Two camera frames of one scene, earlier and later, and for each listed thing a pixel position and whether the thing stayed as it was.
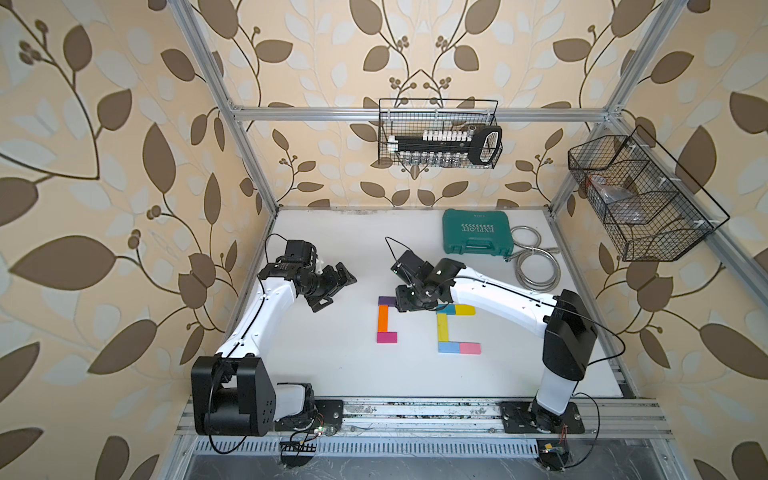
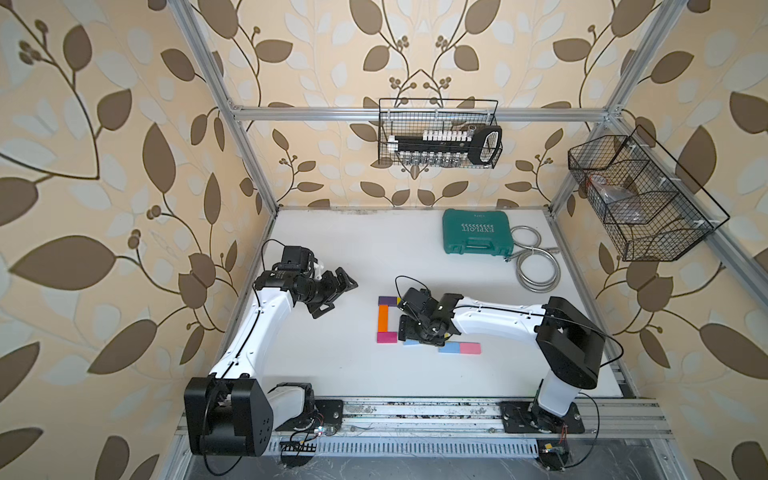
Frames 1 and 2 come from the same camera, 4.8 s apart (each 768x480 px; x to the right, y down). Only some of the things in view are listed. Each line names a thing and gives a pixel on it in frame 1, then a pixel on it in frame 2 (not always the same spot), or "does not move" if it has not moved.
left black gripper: (332, 284) does not move
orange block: (383, 316) does not move
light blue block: (450, 347) does not move
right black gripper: (402, 301) to (406, 331)
